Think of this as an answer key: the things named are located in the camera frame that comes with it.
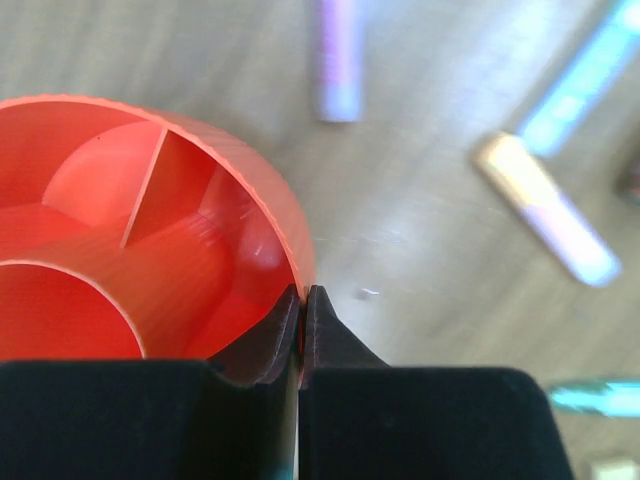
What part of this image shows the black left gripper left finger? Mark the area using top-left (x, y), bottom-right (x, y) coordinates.
top-left (214, 285), bottom-right (300, 387)

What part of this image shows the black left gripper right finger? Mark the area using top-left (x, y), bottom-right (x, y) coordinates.
top-left (301, 285), bottom-right (388, 389)

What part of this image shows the orange round desk organizer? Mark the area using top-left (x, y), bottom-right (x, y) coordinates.
top-left (1, 95), bottom-right (315, 360)

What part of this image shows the orange pink highlighter pen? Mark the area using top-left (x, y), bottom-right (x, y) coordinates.
top-left (473, 132), bottom-right (622, 288)

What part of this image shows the purple highlighter pen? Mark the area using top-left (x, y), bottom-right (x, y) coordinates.
top-left (313, 0), bottom-right (364, 123)

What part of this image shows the green blue highlighter pen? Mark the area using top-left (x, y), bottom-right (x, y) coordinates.
top-left (515, 0), bottom-right (639, 158)

